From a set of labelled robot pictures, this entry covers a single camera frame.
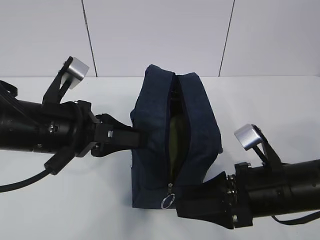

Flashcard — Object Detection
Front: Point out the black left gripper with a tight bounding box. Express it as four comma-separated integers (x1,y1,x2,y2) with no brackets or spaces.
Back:
49,99,150,159

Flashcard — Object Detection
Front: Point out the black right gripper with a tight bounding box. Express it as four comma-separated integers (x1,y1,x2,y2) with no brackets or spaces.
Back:
176,162,253,230

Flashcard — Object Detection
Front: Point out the dark navy lunch bag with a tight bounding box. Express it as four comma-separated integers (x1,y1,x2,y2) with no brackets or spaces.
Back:
130,64,223,210

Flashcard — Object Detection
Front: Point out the glass container green lid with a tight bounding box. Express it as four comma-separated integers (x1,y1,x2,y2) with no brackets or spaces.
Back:
168,113,190,182

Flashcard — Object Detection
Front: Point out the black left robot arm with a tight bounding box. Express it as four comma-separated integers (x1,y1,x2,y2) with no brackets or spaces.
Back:
0,100,148,158

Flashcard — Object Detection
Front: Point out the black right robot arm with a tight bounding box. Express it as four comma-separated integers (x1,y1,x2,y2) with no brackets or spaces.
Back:
176,160,320,230

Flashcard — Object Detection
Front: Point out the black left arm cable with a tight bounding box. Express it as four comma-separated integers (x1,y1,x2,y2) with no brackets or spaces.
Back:
0,147,76,193

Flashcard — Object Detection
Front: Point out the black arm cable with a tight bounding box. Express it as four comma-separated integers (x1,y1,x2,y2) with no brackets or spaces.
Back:
271,211,320,224
0,147,76,193

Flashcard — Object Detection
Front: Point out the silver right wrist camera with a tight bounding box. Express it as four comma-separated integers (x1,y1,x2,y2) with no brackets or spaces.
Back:
234,123,283,171

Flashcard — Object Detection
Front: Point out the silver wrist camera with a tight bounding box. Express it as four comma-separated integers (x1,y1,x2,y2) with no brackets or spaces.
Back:
42,56,90,104
234,123,283,171

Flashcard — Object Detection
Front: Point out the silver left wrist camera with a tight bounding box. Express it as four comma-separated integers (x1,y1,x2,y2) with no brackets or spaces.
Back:
42,56,90,104

